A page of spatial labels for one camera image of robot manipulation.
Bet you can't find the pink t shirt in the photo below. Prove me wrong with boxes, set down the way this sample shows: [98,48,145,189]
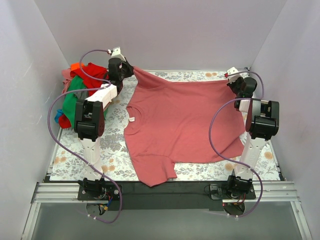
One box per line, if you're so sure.
[124,68,245,187]

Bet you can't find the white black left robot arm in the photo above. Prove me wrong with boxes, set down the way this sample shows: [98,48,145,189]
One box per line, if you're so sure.
[74,56,133,200]

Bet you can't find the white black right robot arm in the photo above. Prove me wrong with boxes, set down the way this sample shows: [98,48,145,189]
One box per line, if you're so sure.
[225,73,280,199]

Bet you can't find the red t shirt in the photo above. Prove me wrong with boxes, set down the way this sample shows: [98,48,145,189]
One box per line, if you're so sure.
[58,62,111,130]

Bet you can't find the green t shirt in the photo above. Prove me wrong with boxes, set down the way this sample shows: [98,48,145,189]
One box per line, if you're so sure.
[58,75,103,129]

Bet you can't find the orange cloth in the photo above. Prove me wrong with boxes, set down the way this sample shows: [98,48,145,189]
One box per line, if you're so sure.
[70,62,85,71]

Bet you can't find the grey t shirt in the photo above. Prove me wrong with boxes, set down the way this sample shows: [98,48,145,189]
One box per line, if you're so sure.
[73,91,89,100]

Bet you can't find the light pink cloth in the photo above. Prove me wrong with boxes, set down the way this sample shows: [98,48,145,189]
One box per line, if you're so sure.
[61,68,73,94]

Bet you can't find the blue cloth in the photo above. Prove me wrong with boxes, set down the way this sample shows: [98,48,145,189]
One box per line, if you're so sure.
[54,109,64,124]

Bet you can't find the floral patterned table mat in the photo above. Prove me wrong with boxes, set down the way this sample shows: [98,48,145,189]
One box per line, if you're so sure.
[48,71,280,181]

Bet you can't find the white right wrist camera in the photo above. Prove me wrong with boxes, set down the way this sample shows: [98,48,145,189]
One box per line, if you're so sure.
[224,66,241,84]

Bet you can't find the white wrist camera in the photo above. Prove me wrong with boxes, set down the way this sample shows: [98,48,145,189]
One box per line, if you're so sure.
[224,66,241,84]
[107,47,126,62]

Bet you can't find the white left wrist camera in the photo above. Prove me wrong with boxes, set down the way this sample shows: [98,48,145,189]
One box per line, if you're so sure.
[107,47,126,62]

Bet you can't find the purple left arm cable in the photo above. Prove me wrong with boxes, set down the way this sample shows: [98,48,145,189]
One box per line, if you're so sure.
[47,48,124,223]

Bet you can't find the aluminium front frame rail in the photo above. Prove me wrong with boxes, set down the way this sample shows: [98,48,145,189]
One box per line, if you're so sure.
[22,181,312,240]

